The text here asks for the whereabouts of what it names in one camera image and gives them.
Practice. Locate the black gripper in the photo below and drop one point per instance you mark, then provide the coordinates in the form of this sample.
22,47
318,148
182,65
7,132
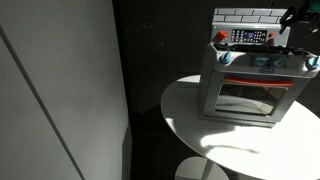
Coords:
309,12

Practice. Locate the blue right oven knob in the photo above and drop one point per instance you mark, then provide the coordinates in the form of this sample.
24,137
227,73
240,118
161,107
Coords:
313,63

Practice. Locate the blue oven knob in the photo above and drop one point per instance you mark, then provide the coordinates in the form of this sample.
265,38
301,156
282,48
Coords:
225,58
313,63

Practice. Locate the grey toy stove oven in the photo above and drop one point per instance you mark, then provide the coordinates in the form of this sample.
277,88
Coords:
255,55

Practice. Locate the blue left oven knob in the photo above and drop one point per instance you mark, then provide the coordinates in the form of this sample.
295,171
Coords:
225,58

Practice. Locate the round white table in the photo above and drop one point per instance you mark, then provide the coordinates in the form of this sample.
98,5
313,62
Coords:
288,151

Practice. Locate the white round table base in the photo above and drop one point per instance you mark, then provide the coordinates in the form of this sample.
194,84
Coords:
199,168

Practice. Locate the red oven door handle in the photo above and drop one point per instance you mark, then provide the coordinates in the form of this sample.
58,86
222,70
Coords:
275,83

